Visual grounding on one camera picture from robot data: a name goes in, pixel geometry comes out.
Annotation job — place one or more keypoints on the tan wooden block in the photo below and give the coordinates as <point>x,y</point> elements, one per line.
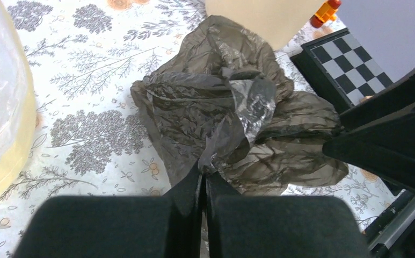
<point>362,100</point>

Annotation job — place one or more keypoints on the translucent white plastic bag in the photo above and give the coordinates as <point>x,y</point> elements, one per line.
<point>17,103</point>

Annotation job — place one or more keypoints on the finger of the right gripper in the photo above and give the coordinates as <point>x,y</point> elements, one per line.
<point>392,99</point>
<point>385,147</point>

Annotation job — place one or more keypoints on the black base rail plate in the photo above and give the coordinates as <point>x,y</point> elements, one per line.
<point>392,226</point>

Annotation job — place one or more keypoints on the floral patterned table mat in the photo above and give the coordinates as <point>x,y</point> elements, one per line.
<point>84,57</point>

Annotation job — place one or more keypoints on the black white checkerboard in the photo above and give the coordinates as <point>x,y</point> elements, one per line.
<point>340,70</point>

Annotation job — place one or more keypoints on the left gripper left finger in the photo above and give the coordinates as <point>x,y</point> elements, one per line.
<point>118,226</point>

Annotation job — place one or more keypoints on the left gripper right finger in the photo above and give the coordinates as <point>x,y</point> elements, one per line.
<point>274,226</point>

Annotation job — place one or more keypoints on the orange red toy car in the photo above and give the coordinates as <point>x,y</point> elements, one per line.
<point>327,12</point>

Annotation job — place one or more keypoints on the beige plastic trash bin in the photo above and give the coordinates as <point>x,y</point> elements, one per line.
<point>276,21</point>

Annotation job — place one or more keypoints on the dark trash bag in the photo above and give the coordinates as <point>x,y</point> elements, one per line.
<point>223,103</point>

